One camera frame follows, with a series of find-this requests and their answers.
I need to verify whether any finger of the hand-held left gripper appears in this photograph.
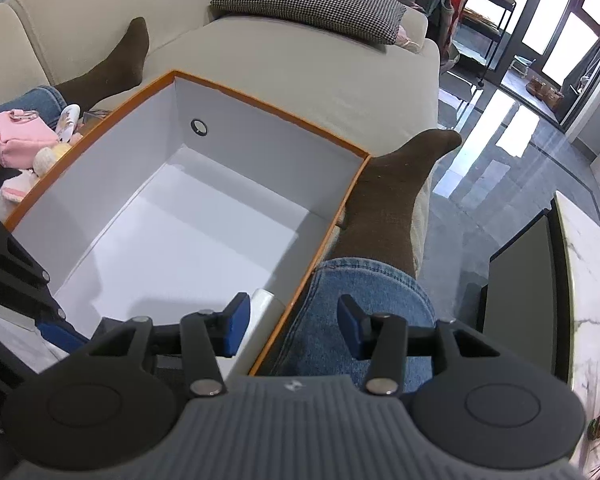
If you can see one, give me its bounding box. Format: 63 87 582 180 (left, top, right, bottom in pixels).
0 205 88 356

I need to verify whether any white plush toy black ear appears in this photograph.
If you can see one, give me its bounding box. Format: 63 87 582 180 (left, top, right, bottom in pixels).
0 166 37 223

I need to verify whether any marble coffee table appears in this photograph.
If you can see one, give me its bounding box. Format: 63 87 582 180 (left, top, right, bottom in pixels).
477 190 600 461

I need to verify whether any yellow plush toy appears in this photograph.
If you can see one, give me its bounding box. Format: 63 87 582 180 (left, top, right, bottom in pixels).
32 142 73 176

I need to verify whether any pink cloth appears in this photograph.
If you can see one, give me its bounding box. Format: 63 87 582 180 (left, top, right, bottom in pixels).
394 25 422 54

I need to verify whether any orange cardboard box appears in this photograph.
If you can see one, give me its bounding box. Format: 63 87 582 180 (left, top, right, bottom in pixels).
5 70 372 378

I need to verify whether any person's right leg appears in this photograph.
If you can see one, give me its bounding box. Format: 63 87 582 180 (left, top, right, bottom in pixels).
257 129 462 393

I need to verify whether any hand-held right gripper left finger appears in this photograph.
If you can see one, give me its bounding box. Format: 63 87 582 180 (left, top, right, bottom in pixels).
87 292 253 398

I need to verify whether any pink pouch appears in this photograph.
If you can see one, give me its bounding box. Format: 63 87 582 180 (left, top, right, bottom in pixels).
0 109 60 168

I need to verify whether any beige sofa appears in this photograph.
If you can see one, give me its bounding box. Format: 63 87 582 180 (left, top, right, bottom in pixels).
0 0 441 281

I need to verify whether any black metal rack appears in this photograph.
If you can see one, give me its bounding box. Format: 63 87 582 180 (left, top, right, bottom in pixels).
450 0 518 88

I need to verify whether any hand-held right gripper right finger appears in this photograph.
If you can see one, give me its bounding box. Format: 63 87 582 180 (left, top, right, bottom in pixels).
337 294 503 396

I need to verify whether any white fruit print packet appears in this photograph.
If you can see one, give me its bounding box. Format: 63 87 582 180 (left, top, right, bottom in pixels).
55 104 83 143

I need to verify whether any houndstooth cushion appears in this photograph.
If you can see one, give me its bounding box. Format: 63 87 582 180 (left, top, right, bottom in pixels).
210 0 407 46

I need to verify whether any white tube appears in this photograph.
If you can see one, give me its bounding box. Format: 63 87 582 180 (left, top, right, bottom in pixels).
250 289 286 361

